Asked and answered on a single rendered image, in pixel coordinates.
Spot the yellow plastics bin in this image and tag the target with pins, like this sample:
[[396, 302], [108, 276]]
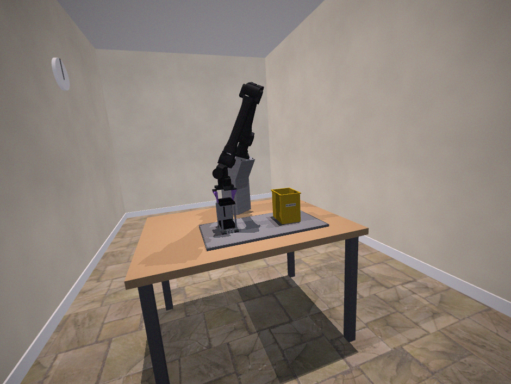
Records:
[[286, 205]]

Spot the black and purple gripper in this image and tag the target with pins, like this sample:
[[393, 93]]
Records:
[[232, 188]]

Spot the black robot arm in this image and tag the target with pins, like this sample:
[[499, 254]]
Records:
[[242, 133]]

